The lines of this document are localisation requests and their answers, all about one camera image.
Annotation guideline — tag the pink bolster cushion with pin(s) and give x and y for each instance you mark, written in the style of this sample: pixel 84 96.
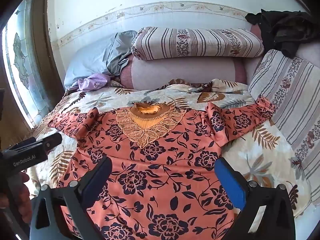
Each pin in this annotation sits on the pink bolster cushion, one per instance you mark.
pixel 180 72

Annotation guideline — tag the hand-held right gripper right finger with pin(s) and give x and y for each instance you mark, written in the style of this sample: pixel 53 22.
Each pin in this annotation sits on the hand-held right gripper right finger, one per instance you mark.
pixel 230 181

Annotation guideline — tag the orange floral garment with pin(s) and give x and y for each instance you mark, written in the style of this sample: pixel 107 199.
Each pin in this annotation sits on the orange floral garment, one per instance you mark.
pixel 162 155

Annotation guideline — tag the light blue pillow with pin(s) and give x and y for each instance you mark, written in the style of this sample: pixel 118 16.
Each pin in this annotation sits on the light blue pillow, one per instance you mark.
pixel 85 65

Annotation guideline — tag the square striped floral pillow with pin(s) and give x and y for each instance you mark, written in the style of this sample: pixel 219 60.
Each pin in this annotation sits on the square striped floral pillow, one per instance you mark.
pixel 287 92

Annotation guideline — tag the purple cloth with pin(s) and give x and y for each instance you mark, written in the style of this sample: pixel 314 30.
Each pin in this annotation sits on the purple cloth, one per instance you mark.
pixel 93 82

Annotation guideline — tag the leaf print blanket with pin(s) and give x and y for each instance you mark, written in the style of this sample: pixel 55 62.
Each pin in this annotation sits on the leaf print blanket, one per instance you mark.
pixel 260 160

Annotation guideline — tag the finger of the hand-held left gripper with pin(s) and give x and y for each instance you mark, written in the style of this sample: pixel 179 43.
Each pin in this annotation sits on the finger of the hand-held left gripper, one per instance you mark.
pixel 53 140

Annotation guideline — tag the long striped floral pillow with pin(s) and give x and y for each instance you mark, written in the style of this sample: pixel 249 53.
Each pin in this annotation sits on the long striped floral pillow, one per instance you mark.
pixel 200 42

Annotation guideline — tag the person's left hand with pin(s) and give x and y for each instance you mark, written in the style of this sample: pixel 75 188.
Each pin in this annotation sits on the person's left hand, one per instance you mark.
pixel 23 192

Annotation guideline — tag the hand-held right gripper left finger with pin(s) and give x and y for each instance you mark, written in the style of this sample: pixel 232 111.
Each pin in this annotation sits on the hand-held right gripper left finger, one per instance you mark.
pixel 100 173

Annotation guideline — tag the grey cloth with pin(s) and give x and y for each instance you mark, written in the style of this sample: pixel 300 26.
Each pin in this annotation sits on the grey cloth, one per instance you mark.
pixel 120 52

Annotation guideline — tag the black clothing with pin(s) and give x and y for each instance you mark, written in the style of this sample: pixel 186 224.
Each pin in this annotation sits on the black clothing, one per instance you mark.
pixel 282 27

